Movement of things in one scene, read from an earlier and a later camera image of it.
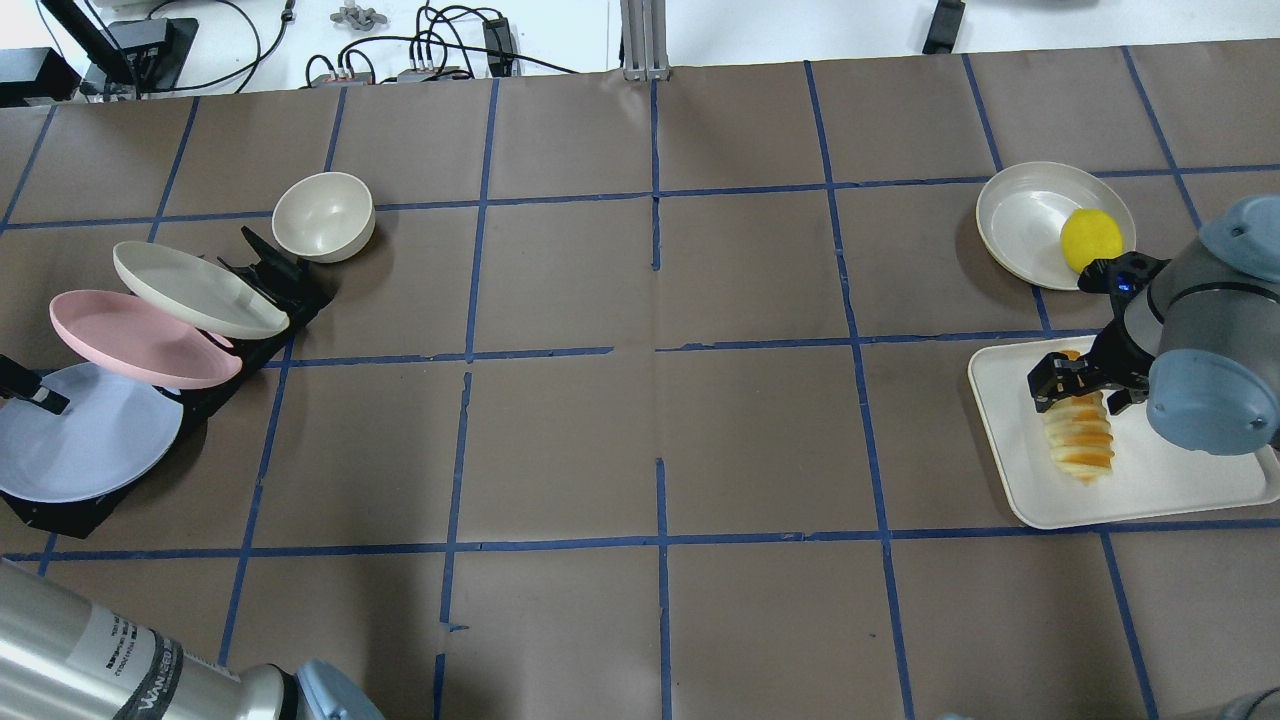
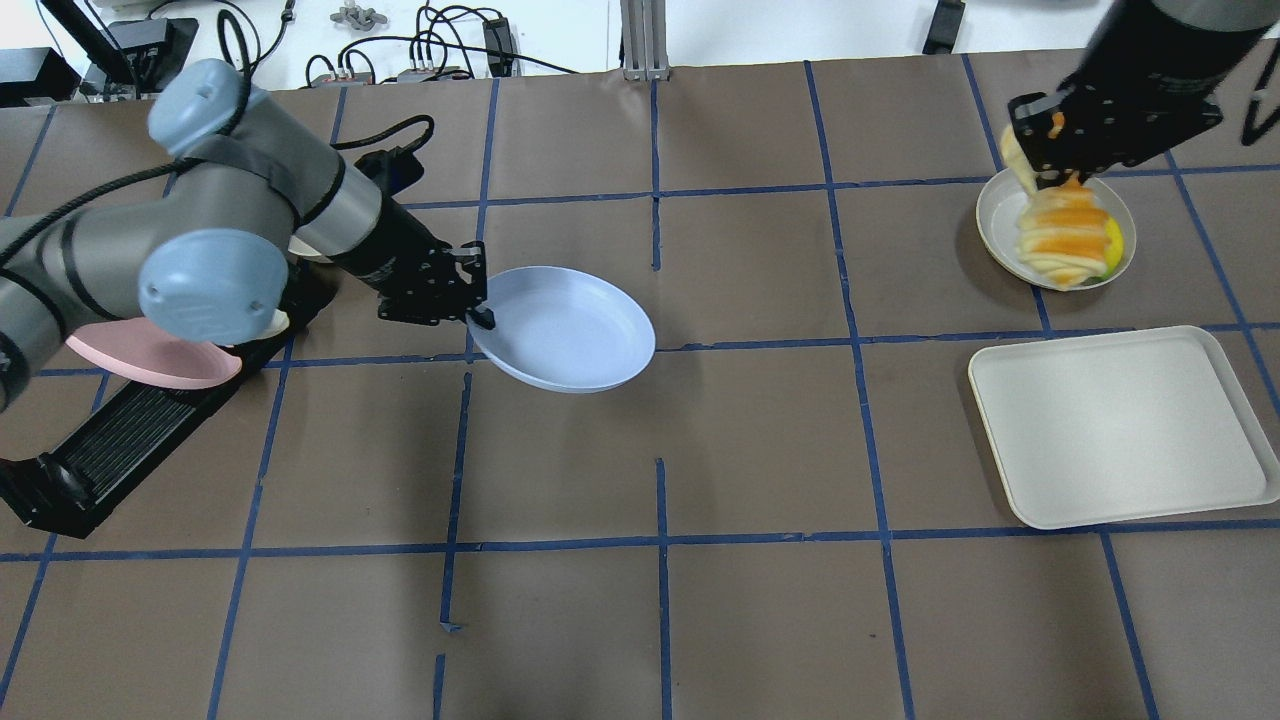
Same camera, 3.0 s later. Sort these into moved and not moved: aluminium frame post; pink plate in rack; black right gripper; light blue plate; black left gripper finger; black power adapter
Moved: light blue plate; black left gripper finger; black right gripper
Not moved: pink plate in rack; black power adapter; aluminium frame post
